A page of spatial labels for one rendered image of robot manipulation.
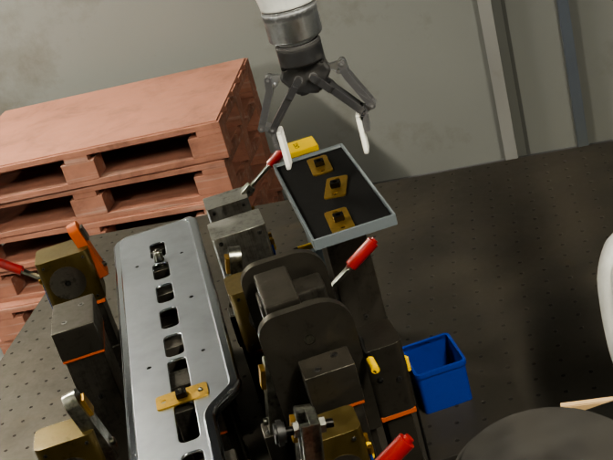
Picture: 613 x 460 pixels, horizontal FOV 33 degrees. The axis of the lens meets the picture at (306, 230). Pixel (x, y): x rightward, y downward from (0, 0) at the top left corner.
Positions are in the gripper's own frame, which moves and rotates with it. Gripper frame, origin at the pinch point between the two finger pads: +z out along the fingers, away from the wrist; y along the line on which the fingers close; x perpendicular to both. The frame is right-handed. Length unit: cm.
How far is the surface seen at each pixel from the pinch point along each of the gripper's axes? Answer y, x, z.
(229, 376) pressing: 19.3, 29.2, 22.2
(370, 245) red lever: -6.6, 22.3, 7.5
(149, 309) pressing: 39.2, 1.9, 22.6
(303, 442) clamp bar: -2, 74, 3
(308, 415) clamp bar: -2, 72, 1
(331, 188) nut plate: 0.6, 1.0, 6.2
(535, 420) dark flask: -26, 130, -39
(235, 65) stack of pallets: 60, -215, 42
